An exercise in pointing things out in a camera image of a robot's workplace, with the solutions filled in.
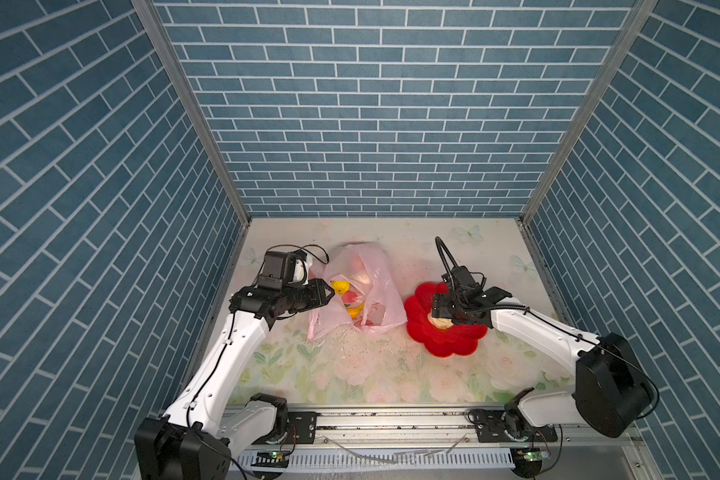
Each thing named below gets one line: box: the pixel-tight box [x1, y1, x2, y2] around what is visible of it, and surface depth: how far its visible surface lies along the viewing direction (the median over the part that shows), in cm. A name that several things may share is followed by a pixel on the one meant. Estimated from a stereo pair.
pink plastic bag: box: [307, 243, 407, 340], surface depth 89 cm
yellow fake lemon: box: [331, 280, 351, 295], surface depth 97 cm
